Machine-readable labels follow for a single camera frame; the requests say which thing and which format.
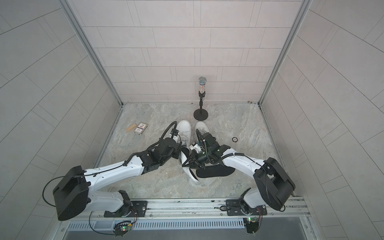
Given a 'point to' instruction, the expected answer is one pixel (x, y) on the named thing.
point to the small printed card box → (140, 128)
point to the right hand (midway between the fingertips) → (185, 166)
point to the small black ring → (232, 139)
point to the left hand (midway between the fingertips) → (183, 143)
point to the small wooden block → (131, 127)
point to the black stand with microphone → (201, 114)
